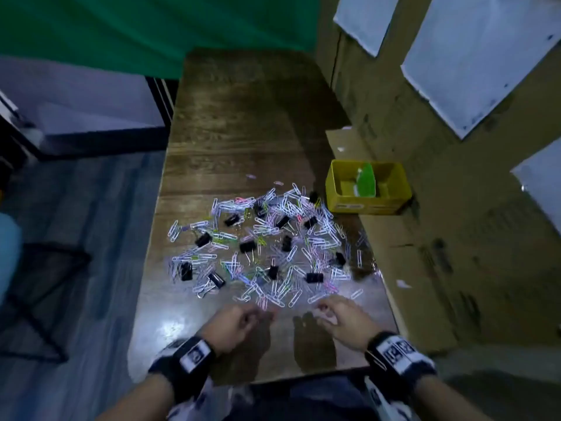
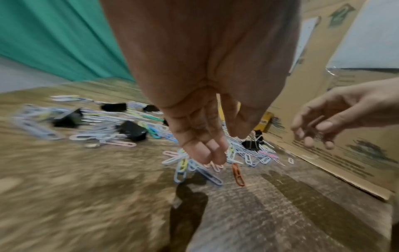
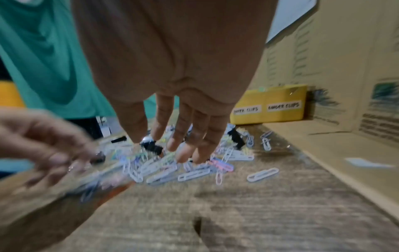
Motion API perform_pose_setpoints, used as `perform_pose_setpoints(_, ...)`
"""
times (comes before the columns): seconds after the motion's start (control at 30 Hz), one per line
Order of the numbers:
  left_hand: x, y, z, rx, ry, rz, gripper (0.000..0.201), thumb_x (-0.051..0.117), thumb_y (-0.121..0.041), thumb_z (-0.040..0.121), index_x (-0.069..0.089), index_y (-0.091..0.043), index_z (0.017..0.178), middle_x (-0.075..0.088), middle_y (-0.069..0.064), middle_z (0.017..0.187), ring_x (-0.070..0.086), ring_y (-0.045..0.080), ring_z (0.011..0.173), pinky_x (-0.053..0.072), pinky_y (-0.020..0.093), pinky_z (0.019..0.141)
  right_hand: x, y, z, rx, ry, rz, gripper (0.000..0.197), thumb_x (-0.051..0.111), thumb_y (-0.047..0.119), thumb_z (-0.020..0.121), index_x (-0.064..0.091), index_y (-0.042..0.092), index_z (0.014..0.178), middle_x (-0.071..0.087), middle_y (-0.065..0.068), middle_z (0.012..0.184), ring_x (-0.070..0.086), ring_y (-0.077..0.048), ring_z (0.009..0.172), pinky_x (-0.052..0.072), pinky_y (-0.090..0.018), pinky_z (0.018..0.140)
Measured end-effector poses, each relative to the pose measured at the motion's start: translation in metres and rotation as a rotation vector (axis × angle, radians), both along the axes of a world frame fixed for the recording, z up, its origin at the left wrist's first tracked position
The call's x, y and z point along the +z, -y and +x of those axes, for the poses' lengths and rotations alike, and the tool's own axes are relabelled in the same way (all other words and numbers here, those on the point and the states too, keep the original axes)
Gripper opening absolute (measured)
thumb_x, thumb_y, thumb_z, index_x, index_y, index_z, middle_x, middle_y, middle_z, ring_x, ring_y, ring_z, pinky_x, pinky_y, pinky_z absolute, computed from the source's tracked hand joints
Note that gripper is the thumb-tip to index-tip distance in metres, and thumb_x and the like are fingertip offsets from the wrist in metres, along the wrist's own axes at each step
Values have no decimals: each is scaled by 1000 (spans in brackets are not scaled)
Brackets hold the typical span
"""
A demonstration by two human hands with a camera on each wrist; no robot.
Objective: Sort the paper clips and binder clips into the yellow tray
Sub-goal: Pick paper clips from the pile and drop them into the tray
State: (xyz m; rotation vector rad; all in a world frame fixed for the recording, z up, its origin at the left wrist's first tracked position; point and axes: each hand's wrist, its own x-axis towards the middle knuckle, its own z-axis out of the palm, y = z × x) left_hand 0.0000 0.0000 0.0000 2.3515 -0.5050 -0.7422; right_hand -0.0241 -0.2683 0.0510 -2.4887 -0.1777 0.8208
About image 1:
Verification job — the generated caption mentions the person's left hand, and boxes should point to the person's left hand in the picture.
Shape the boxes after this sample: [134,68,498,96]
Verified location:
[197,302,277,357]

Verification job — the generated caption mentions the person's right hand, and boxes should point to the person's right hand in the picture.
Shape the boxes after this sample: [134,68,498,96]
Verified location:
[315,295,385,352]

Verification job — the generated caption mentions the group of black binder clips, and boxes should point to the group of black binder clips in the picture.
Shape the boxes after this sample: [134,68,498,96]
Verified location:
[179,191,347,289]

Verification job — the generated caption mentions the yellow plastic tray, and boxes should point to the yellow plastic tray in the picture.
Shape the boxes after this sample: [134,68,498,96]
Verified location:
[325,159,413,215]

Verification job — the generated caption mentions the pile of coloured paper clips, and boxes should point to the pile of coloured paper clips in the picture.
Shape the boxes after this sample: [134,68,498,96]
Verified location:
[167,172,378,311]

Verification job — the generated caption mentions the person's dark trousers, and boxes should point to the person's dark trousers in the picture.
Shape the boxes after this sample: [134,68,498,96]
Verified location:
[223,372,378,421]

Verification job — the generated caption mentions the large printed cardboard box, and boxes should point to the large printed cardboard box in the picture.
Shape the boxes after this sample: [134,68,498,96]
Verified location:
[315,0,561,351]

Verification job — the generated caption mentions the flat cardboard sheet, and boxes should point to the flat cardboard sheet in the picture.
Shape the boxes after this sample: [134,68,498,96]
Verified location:
[325,126,459,354]

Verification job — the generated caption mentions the green divider card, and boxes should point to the green divider card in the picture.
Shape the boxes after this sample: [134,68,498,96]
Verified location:
[354,163,377,198]

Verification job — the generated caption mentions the white paper sheet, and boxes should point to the white paper sheet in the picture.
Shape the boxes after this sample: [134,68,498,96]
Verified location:
[333,0,400,57]
[401,0,561,140]
[510,137,561,235]

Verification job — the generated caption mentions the green cloth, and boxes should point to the green cloth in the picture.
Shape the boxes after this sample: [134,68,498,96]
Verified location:
[0,0,321,80]

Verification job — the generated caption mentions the black right wrist strap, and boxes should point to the black right wrist strap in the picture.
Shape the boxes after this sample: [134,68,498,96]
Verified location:
[365,330,437,402]

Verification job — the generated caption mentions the black wrist strap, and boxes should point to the black wrist strap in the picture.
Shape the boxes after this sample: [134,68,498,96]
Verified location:
[365,330,437,402]
[148,335,216,404]

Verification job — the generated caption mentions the black left wrist strap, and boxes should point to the black left wrist strap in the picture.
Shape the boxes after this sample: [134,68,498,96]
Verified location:
[148,335,216,404]

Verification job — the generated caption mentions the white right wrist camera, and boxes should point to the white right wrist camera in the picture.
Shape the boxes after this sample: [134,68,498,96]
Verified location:
[366,377,413,421]

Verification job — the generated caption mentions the black stand frame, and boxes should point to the black stand frame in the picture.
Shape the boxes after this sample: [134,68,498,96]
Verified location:
[144,76,179,127]

